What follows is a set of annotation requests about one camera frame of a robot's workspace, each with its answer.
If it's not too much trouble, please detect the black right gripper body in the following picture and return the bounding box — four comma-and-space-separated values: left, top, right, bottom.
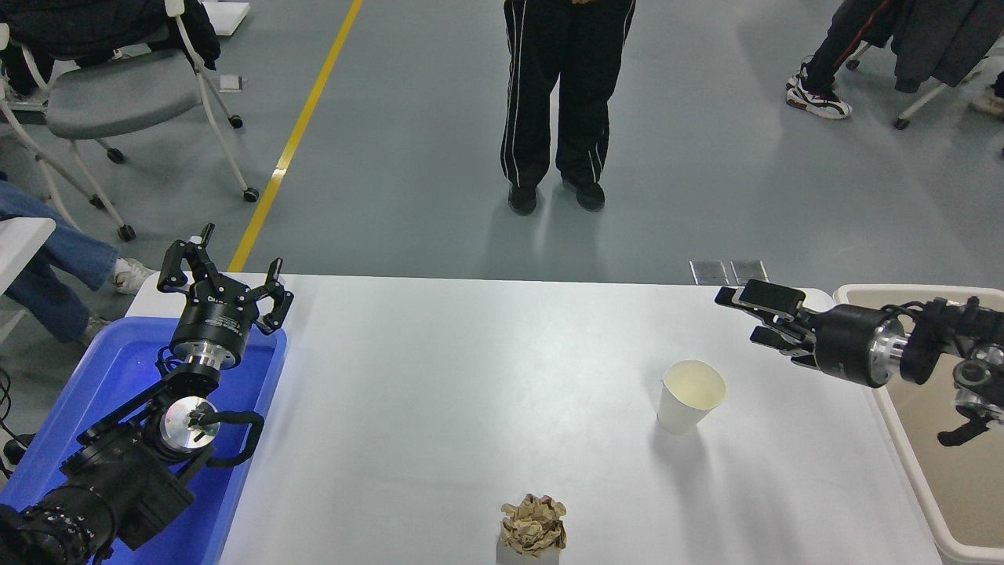
809, 304, 884, 388

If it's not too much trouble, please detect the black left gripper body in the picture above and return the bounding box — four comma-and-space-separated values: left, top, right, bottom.
170, 279, 260, 359

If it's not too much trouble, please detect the white paper cup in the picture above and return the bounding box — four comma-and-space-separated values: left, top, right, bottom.
657, 359, 727, 436

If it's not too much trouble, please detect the blue plastic tray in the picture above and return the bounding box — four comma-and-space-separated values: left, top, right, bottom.
0, 316, 289, 565

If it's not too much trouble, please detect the seated person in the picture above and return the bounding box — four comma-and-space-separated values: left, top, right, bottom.
0, 179, 158, 346

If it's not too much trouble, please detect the white side table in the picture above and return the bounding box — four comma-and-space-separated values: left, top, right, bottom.
0, 217, 57, 346

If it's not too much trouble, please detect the large pale plastic bin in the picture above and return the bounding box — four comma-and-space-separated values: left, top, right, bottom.
833, 284, 1004, 565

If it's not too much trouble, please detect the grey seat wheeled chair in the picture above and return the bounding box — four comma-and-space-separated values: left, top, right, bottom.
43, 0, 260, 205

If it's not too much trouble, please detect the white flat board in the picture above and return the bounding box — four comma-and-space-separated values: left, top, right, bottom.
202, 0, 252, 37

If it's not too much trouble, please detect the white leg wheeled chair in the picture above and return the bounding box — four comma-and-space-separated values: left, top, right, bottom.
846, 39, 1004, 131

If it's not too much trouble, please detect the person with white shoes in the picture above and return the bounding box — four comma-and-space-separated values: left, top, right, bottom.
786, 0, 891, 120

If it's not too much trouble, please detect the black jacket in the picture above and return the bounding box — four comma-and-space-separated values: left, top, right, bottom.
0, 0, 222, 73

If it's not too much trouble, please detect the tan shoe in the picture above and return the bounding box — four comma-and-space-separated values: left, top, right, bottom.
969, 75, 1004, 119

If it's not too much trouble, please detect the dark grey jacket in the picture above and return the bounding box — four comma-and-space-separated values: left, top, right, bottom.
859, 0, 1004, 96

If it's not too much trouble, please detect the standing person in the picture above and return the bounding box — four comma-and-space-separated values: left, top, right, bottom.
500, 0, 636, 217

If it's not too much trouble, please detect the crumpled tan paper ball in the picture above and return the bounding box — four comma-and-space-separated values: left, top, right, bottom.
500, 494, 568, 558

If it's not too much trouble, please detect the white frame wheeled chair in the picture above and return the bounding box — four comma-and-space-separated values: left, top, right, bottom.
0, 22, 136, 242

